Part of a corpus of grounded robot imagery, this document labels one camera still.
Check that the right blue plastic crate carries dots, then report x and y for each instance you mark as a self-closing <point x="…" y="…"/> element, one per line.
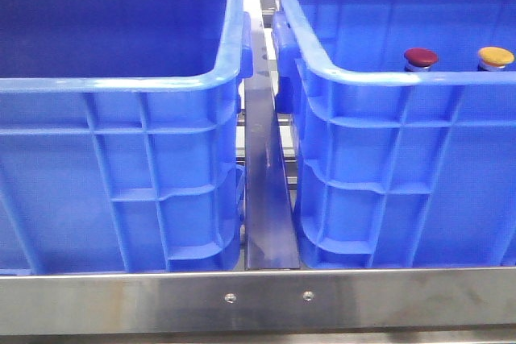
<point x="399" y="169"/>

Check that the left rail screw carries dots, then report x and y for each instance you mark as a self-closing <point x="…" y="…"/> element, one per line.
<point x="230" y="298"/>

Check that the metal divider bar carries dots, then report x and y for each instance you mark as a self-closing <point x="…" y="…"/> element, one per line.
<point x="271" y="242"/>

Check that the rail screw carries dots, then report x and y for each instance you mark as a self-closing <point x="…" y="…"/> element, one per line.
<point x="230" y="298"/>
<point x="308" y="296"/>

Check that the left blue plastic crate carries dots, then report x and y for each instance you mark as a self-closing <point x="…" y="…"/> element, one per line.
<point x="118" y="129"/>

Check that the yellow mushroom push button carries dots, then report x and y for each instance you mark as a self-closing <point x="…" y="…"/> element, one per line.
<point x="494" y="59"/>

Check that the stainless steel front rail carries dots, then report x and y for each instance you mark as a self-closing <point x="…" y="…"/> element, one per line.
<point x="265" y="301"/>

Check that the red mushroom push button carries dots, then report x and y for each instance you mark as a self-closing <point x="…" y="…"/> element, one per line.
<point x="420" y="60"/>

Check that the right rail screw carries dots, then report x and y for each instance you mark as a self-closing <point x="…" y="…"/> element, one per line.
<point x="308" y="296"/>

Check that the blue plastic crate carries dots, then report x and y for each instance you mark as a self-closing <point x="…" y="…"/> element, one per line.
<point x="399" y="169"/>
<point x="118" y="129"/>

